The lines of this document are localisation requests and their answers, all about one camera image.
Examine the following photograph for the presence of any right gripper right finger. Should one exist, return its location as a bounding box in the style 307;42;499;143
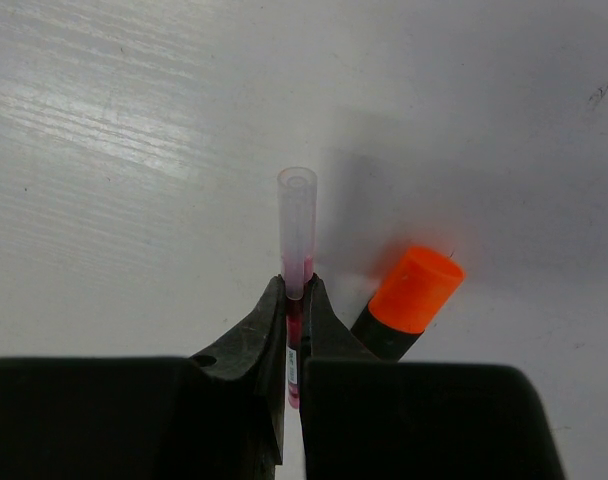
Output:
299;278;565;479

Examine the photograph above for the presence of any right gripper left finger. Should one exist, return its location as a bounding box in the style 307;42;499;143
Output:
0;277;286;479

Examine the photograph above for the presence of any orange highlighter cap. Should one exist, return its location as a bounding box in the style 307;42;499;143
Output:
367;246;466;334

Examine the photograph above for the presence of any black orange highlighter pen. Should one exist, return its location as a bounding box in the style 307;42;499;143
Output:
350;307;423;361

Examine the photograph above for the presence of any red pink pen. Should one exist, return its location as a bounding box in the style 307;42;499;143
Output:
285;298;303;409

